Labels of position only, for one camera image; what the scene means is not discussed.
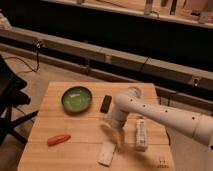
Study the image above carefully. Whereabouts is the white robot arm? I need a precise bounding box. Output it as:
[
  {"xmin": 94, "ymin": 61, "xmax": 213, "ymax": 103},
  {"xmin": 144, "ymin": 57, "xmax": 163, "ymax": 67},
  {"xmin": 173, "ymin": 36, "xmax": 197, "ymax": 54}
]
[{"xmin": 107, "ymin": 87, "xmax": 213, "ymax": 147}]

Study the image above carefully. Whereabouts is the black rectangular block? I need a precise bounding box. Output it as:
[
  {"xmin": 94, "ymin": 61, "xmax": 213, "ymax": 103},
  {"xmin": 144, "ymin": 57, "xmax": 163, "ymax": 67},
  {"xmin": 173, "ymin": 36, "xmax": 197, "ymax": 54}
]
[{"xmin": 100, "ymin": 95, "xmax": 112, "ymax": 113}]

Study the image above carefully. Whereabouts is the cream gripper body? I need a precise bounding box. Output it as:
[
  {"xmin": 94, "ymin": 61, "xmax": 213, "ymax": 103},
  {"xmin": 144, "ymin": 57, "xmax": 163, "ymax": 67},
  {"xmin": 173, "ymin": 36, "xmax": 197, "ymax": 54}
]
[{"xmin": 100, "ymin": 124, "xmax": 124, "ymax": 140}]

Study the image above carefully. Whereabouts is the green bowl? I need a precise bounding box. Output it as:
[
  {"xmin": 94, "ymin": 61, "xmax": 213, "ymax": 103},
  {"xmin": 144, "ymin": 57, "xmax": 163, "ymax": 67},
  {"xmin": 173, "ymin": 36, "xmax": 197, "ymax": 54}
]
[{"xmin": 61, "ymin": 86, "xmax": 92, "ymax": 113}]

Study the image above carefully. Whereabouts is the white plastic cup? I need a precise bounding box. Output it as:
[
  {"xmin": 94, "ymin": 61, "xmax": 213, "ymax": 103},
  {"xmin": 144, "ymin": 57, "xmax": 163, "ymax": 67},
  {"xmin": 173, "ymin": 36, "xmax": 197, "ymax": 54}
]
[{"xmin": 128, "ymin": 86, "xmax": 142, "ymax": 98}]

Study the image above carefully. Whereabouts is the black cable on floor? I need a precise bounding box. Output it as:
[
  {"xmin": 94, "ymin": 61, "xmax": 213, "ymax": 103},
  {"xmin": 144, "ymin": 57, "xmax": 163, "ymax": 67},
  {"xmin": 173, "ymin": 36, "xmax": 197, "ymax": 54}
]
[{"xmin": 2, "ymin": 39, "xmax": 44, "ymax": 76}]

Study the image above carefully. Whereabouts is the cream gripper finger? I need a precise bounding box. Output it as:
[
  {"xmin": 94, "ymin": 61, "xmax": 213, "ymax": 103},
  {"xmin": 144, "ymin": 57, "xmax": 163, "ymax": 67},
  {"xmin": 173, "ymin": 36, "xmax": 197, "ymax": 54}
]
[{"xmin": 114, "ymin": 133, "xmax": 124, "ymax": 147}]

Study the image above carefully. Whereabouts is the white tube bottle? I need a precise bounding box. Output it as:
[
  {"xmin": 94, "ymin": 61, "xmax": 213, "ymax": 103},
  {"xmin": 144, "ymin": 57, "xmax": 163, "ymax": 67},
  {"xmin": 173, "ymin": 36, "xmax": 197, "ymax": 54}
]
[{"xmin": 135, "ymin": 118, "xmax": 148, "ymax": 151}]

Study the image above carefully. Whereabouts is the black office chair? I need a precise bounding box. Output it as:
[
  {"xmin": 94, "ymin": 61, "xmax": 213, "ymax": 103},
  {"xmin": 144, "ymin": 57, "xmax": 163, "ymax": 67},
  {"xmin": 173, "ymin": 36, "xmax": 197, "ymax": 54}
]
[{"xmin": 0, "ymin": 55, "xmax": 38, "ymax": 145}]

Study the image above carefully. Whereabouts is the orange carrot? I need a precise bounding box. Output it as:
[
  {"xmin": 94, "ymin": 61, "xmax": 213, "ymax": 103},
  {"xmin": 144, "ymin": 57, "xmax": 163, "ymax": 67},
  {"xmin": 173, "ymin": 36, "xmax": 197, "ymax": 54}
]
[{"xmin": 47, "ymin": 134, "xmax": 71, "ymax": 146}]

